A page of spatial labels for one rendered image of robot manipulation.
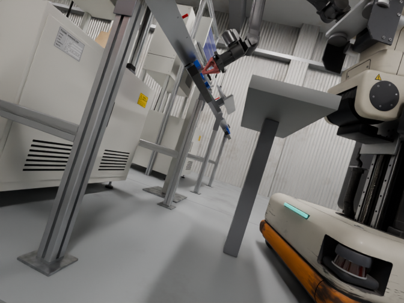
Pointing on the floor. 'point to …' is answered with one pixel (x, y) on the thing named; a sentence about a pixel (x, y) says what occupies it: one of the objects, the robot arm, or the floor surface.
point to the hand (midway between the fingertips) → (203, 72)
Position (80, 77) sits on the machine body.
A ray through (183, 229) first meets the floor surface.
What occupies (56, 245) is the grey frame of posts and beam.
